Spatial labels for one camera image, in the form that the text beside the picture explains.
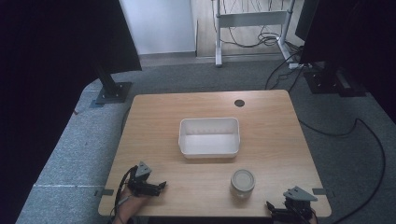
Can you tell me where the person's left hand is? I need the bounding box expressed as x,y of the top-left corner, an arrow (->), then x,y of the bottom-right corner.
112,186 -> 149,224

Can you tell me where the black curtain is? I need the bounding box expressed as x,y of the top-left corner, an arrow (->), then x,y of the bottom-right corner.
0,0 -> 143,224
294,0 -> 396,124

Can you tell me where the grey table bracket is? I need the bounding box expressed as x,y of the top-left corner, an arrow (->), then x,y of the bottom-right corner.
93,188 -> 115,198
311,188 -> 336,199

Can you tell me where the white plastic bin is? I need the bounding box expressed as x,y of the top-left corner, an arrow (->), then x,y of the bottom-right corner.
177,116 -> 241,160

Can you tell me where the bundle of black cables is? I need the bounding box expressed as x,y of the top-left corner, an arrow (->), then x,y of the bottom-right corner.
219,0 -> 285,49

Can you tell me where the white panel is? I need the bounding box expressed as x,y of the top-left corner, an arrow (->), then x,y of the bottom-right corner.
119,0 -> 198,56

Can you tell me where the black power strip cable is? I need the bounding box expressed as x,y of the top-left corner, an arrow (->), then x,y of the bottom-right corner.
263,43 -> 304,93

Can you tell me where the glass jar with grey lid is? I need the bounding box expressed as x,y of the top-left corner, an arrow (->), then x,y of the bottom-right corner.
230,168 -> 257,200

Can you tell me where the white desk frame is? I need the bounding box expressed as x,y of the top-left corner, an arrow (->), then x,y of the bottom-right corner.
212,0 -> 297,68

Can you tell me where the white power strip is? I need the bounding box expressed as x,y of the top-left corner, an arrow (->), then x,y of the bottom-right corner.
288,62 -> 313,70

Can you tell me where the long black floor cable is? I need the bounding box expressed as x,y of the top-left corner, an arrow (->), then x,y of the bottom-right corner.
298,117 -> 388,224

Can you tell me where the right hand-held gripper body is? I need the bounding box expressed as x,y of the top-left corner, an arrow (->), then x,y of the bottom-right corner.
281,185 -> 319,220

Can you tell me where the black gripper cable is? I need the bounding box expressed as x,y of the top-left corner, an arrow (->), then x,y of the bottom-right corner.
109,165 -> 139,224

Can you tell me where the person's right hand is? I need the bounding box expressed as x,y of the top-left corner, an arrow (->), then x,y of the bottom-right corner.
304,208 -> 319,224

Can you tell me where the black stand with base plate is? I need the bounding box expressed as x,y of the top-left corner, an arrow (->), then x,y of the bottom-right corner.
303,60 -> 368,98
93,63 -> 134,105

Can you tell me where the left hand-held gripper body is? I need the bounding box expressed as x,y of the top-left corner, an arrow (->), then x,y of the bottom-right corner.
126,161 -> 156,198

